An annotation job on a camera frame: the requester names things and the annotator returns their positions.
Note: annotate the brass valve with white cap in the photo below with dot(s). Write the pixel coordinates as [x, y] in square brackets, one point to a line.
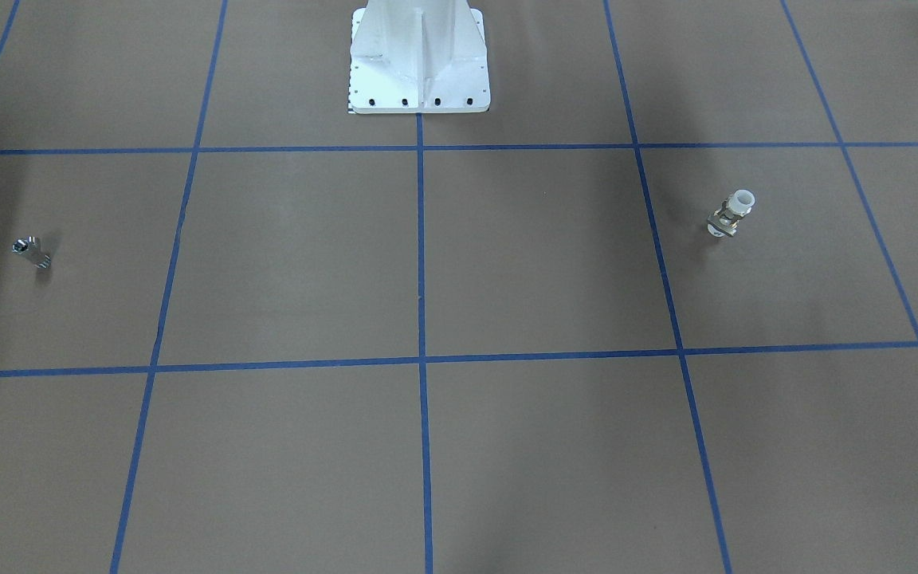
[722, 223]

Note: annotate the chrome tee pipe fitting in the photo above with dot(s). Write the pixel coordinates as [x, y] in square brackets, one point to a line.
[29, 248]

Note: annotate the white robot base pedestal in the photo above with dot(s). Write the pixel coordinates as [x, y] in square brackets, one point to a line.
[418, 57]

